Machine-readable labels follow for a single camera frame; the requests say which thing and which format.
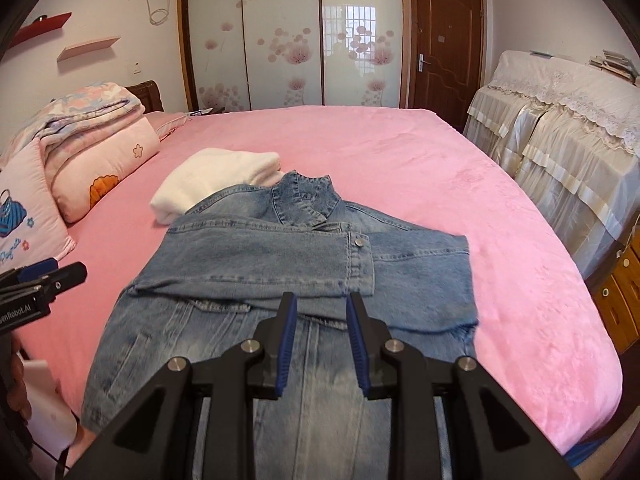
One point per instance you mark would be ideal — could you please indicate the dark wooden headboard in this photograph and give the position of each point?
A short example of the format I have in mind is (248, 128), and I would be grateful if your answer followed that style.
(147, 95)

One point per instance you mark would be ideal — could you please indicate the white folded garment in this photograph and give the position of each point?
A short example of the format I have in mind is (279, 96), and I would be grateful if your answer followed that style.
(210, 175)

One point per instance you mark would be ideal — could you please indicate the pink handbag print pillow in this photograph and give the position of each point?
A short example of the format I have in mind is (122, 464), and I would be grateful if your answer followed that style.
(25, 210)

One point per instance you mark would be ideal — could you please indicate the blue cloth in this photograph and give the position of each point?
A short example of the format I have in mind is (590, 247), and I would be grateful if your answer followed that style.
(590, 447)

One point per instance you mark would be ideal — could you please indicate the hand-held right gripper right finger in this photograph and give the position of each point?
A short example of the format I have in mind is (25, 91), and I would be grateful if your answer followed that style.
(357, 345)

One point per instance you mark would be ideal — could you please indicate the red wall shelf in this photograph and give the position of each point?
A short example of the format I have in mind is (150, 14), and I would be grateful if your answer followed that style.
(42, 30)

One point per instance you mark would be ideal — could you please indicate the person's left hand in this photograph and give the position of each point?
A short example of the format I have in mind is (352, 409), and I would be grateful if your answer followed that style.
(17, 375)

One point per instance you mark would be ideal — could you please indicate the stack of books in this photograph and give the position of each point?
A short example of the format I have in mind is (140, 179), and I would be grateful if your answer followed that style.
(612, 65)

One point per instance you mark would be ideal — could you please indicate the white bedside furniture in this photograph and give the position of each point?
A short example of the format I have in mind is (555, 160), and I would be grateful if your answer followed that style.
(50, 405)

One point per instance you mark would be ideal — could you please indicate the floral sliding door wardrobe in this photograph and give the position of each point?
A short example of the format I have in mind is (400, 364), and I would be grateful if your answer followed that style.
(280, 35)

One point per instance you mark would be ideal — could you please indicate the wooden drawer cabinet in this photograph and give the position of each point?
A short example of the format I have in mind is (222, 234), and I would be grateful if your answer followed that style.
(620, 295)

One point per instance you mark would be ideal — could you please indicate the pink flat pillow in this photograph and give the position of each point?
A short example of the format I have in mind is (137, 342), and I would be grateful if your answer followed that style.
(167, 125)

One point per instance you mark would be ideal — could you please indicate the pastel floral folded quilt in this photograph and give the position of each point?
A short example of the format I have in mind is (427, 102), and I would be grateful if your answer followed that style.
(85, 105)

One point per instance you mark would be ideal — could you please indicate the cream satin ruffled cover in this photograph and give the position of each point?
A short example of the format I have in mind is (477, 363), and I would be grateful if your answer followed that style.
(560, 170)

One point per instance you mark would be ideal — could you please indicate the brown wooden door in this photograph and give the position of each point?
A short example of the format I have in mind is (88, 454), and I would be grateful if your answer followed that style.
(445, 35)

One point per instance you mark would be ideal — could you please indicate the pink wall shelf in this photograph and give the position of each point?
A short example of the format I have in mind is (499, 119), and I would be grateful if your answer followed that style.
(90, 48)

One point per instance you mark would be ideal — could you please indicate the blue denim jacket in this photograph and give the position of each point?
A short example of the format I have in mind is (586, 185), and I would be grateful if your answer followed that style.
(250, 255)

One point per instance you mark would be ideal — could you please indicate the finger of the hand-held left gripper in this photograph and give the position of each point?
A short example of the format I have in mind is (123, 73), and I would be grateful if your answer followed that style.
(37, 268)
(67, 280)

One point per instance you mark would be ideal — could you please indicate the pink bed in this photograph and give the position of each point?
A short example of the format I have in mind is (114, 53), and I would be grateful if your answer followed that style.
(425, 170)

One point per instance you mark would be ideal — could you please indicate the pink cartoon pillow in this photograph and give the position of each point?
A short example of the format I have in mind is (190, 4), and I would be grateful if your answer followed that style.
(110, 160)

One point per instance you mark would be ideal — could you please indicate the cream lace cloth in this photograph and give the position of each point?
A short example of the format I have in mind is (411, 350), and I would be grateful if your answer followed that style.
(575, 95)

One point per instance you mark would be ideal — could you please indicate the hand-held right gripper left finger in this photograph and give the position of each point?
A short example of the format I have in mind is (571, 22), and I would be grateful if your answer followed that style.
(287, 345)

